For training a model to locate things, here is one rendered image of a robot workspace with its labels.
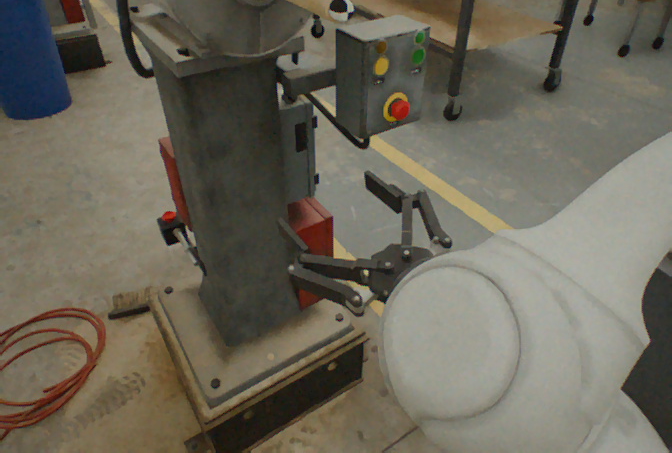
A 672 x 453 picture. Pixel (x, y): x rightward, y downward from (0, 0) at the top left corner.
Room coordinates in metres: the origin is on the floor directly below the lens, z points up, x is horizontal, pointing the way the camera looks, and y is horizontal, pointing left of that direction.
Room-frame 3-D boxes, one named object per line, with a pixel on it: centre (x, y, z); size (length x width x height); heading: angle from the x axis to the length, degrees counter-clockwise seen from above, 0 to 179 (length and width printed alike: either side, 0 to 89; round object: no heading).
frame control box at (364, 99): (0.97, -0.03, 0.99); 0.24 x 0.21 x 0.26; 33
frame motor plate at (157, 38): (0.96, 0.26, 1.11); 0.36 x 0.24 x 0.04; 33
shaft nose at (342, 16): (0.56, -0.01, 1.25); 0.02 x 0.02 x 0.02; 33
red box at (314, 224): (1.05, 0.12, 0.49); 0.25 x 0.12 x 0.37; 33
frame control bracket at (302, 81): (0.94, 0.02, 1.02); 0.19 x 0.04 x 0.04; 123
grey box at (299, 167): (1.04, 0.13, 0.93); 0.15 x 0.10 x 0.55; 33
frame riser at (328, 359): (0.96, 0.26, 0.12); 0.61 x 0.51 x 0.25; 123
